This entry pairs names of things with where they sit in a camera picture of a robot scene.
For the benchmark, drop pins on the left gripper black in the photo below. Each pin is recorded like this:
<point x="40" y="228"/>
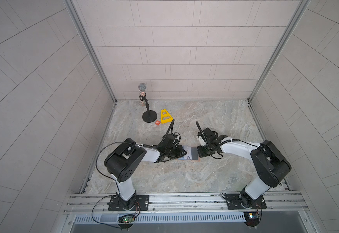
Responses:
<point x="179" y="151"/>

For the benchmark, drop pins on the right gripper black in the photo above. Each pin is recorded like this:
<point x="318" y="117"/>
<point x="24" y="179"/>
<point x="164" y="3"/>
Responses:
<point x="203" y="150"/>

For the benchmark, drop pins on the white credit card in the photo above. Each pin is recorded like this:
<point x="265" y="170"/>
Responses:
<point x="187" y="156"/>

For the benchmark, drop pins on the black VIP credit card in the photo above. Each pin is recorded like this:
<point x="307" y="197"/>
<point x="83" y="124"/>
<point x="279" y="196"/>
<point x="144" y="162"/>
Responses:
<point x="194" y="153"/>

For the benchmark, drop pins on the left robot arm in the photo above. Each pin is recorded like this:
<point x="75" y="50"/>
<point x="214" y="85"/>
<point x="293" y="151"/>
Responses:
<point x="124" y="160"/>

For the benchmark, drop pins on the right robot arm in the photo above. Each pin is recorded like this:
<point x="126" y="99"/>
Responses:
<point x="271" y="166"/>

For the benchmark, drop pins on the yellow triangular plastic block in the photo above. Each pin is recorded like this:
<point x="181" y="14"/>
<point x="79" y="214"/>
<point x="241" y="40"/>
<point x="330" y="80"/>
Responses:
<point x="166" y="117"/>

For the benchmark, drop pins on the microphone on black stand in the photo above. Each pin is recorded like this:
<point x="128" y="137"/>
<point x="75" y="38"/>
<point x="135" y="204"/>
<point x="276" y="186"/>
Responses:
<point x="149" y="115"/>

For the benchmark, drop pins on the left green circuit board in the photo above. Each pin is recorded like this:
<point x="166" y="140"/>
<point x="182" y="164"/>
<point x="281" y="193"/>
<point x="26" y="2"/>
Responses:
<point x="126" y="219"/>

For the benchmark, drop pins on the right circuit board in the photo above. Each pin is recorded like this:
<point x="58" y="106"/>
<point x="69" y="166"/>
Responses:
<point x="252" y="219"/>

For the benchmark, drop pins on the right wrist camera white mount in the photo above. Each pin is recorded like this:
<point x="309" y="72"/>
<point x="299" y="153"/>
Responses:
<point x="202" y="141"/>

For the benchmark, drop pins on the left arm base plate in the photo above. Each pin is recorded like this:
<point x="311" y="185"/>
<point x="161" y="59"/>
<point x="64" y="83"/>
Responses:
<point x="136" y="202"/>

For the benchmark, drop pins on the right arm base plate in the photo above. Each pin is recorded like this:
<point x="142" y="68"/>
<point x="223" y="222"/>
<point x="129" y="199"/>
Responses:
<point x="243" y="201"/>

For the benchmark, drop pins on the aluminium mounting rail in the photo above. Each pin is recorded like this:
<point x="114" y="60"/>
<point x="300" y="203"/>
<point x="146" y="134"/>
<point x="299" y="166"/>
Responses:
<point x="184" y="203"/>

